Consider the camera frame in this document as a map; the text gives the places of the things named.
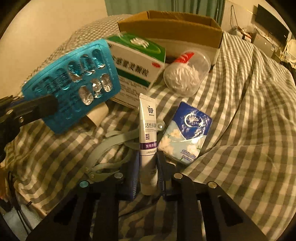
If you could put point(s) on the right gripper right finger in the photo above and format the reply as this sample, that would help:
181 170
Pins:
165 173

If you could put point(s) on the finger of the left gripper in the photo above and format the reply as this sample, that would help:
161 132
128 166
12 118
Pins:
41 107

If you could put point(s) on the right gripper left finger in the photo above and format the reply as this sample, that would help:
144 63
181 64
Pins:
130 172

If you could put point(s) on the blue tissue pack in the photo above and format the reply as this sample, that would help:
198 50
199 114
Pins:
185 135

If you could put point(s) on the blue pill blister pack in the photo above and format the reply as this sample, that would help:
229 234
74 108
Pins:
80 80

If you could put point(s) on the beige tape roll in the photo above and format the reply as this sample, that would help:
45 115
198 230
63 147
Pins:
97 114

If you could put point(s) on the white cream tube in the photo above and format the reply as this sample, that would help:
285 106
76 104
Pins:
148 175

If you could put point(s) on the grey white checkered bedspread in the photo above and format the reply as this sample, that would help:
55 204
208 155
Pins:
249 150

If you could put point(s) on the clear cotton swab container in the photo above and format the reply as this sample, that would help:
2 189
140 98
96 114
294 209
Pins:
185 75

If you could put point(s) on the green white medicine box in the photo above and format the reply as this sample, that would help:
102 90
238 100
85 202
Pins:
138 62

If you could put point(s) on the brown cardboard box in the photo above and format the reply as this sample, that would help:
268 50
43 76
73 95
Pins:
177 32

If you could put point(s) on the grey mini fridge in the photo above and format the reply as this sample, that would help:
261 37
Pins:
263 44

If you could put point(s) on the green curtain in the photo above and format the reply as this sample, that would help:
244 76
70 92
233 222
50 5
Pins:
211 8

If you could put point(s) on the black wall television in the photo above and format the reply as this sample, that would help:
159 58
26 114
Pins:
271 24

